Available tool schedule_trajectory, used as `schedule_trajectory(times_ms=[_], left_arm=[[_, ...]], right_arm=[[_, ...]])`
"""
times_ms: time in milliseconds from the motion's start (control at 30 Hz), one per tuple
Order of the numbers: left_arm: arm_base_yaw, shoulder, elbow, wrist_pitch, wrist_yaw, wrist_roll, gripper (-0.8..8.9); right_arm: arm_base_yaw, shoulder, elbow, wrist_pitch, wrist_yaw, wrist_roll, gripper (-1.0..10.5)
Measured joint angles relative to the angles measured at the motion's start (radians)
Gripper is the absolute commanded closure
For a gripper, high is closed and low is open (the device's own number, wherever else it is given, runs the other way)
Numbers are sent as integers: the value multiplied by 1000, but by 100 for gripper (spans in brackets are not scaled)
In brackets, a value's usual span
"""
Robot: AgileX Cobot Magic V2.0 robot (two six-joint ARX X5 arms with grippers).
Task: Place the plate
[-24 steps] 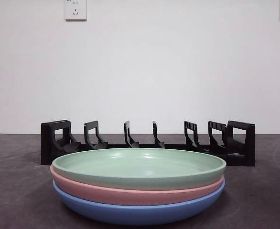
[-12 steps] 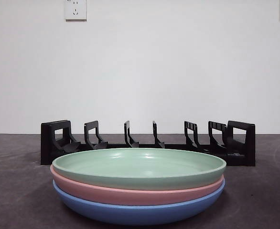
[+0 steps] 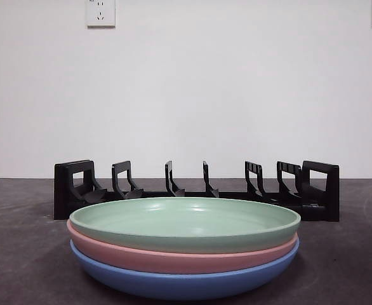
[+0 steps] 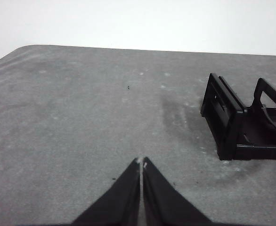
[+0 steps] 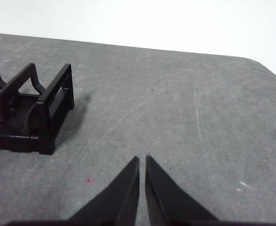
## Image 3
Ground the green plate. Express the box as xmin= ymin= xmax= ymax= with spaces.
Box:
xmin=69 ymin=196 xmax=302 ymax=254

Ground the pink plate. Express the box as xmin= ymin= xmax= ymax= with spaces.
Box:
xmin=66 ymin=219 xmax=300 ymax=275

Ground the blue plate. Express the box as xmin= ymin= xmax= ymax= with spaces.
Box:
xmin=70 ymin=238 xmax=301 ymax=301

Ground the black plastic dish rack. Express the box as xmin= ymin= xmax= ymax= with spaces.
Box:
xmin=53 ymin=159 xmax=340 ymax=222

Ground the white wall socket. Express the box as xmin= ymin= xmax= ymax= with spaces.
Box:
xmin=86 ymin=0 xmax=116 ymax=28

